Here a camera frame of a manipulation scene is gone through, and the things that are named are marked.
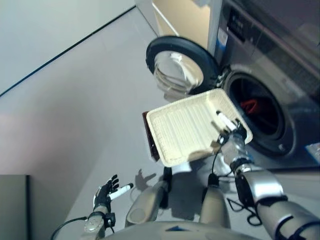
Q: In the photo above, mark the grey flat panel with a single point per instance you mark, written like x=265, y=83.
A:
x=12, y=207

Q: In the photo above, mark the grey front-load washing machine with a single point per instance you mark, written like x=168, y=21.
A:
x=275, y=50

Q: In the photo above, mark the beige cabinet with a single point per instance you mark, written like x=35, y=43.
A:
x=185, y=17

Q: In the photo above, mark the grey robot torso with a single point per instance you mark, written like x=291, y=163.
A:
x=175, y=232

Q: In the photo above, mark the dark brown stool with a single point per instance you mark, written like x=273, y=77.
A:
x=150, y=140

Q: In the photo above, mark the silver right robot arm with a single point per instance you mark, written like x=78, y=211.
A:
x=265, y=185

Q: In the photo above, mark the round glass washing machine door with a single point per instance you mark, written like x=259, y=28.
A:
x=175, y=65

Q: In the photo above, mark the red cloth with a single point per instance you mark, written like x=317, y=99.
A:
x=250, y=106

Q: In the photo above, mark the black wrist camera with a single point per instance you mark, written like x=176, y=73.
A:
x=220, y=139
x=110, y=219

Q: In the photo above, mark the silver left robot leg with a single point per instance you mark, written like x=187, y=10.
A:
x=142, y=205

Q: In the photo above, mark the blue white sticker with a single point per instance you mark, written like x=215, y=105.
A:
x=313, y=153

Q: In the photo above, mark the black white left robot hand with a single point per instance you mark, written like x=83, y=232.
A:
x=102, y=197

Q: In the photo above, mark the cream wicker basket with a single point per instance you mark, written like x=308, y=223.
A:
x=185, y=125

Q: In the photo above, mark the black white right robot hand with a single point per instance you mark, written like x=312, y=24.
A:
x=233, y=128

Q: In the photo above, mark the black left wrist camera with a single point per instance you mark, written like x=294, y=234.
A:
x=110, y=219

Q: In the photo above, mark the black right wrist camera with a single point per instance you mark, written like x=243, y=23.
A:
x=220, y=139

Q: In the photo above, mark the blue energy label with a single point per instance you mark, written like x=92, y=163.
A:
x=222, y=41

